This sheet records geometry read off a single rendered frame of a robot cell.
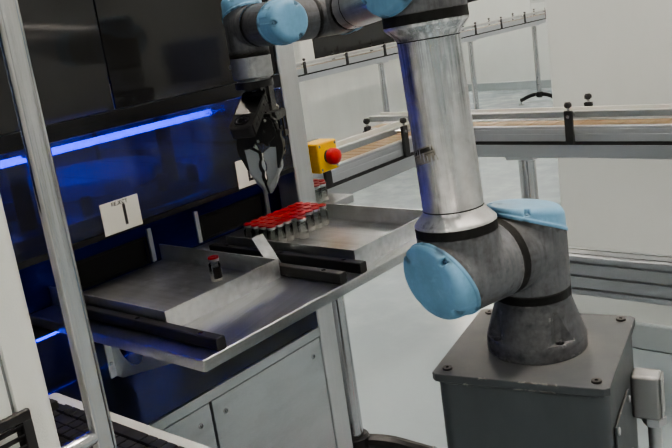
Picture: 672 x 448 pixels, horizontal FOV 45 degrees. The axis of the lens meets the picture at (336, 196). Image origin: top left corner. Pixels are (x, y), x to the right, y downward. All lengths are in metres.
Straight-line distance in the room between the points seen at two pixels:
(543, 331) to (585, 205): 1.84
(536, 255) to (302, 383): 0.92
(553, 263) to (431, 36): 0.38
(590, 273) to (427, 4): 1.51
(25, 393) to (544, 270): 0.72
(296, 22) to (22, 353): 0.77
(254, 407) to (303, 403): 0.16
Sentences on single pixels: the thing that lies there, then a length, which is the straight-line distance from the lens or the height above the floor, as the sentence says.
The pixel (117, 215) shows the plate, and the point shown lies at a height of 1.02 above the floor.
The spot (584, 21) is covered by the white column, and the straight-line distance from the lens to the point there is 2.94.
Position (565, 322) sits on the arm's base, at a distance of 1.27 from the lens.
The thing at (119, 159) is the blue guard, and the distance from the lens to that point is 1.57.
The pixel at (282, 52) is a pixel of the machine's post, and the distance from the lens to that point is 1.86.
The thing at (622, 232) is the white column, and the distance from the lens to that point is 3.04.
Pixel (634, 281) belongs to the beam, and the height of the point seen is 0.49.
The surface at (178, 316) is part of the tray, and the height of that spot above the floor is 0.90.
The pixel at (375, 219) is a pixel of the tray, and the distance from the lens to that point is 1.75.
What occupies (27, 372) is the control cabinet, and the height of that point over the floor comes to 1.04.
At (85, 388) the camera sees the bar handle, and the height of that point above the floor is 0.99.
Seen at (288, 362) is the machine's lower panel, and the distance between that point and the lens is 1.93.
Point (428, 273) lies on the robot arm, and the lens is 1.13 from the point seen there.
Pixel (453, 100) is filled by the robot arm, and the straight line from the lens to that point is 1.10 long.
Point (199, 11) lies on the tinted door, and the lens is 1.72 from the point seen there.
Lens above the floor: 1.34
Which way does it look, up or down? 13 degrees down
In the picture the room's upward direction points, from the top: 8 degrees counter-clockwise
